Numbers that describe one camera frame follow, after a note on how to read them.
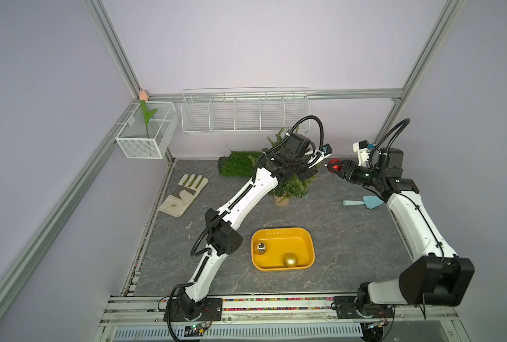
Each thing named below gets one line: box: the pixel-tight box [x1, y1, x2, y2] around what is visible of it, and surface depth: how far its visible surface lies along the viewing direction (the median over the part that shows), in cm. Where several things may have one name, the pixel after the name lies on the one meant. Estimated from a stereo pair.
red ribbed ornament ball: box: [327, 158, 342, 174], surface depth 77 cm
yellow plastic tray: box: [250, 227, 316, 273], surface depth 88 cm
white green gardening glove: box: [158, 173, 210, 219], surface depth 107 cm
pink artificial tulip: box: [138, 89, 158, 139], surface depth 92 cm
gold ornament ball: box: [283, 252, 299, 268], surface depth 82 cm
